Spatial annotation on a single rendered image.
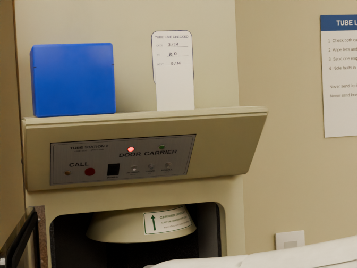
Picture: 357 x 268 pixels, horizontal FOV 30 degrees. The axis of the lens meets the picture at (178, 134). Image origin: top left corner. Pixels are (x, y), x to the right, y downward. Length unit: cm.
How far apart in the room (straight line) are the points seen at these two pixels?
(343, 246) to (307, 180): 102
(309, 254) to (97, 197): 49
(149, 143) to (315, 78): 72
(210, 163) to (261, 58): 58
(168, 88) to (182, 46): 11
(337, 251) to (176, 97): 43
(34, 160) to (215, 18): 34
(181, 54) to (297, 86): 58
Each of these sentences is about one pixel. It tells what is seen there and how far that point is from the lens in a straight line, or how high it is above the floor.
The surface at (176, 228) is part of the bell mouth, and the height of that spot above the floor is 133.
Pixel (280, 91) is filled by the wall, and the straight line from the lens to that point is 150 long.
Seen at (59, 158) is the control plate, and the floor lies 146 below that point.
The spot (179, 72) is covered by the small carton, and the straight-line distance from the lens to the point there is 89.
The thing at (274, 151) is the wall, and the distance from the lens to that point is 150.
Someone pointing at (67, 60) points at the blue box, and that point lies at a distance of 84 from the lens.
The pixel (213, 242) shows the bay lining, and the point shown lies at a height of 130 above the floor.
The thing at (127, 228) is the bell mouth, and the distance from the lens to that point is 100.
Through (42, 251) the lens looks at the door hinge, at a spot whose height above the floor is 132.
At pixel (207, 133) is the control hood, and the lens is 89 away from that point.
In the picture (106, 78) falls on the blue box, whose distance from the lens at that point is 85.
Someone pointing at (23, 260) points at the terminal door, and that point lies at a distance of 78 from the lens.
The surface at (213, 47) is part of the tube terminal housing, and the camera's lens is 99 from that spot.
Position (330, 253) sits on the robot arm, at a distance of 52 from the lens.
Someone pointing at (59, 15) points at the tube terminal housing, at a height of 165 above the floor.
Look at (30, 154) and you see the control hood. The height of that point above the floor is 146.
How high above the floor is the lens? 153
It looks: 3 degrees down
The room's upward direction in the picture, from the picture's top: 3 degrees counter-clockwise
